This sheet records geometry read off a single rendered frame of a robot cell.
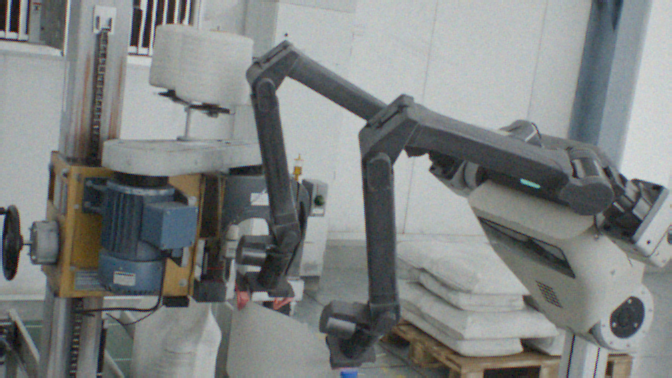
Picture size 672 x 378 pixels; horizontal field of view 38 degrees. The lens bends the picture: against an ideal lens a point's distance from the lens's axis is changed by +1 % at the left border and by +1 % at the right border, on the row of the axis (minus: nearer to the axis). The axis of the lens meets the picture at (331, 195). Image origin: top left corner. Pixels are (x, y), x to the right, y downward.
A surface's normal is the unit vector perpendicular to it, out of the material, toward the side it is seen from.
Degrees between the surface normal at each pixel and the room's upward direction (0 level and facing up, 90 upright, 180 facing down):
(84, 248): 90
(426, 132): 118
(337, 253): 90
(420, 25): 90
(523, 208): 40
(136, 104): 90
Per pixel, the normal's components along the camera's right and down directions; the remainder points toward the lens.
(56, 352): 0.44, 0.21
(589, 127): -0.89, -0.04
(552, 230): -0.47, -0.77
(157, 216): -0.63, 0.04
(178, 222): 0.77, 0.20
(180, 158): 0.90, 0.18
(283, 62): 0.25, 0.45
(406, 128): 0.06, 0.62
